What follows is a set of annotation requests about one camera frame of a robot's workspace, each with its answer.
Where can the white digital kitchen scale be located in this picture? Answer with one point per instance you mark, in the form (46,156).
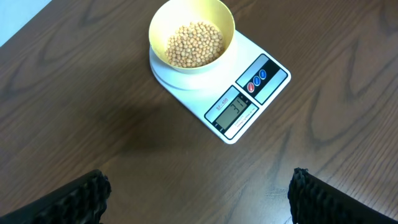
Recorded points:
(231,96)

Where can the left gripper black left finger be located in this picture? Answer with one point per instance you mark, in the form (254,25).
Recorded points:
(83,200)

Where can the yellow bowl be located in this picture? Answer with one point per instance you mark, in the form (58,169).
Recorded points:
(174,14)

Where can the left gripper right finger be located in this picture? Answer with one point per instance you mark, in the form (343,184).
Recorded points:
(313,201)

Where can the soybeans in yellow bowl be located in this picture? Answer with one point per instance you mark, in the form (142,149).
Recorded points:
(195,45)

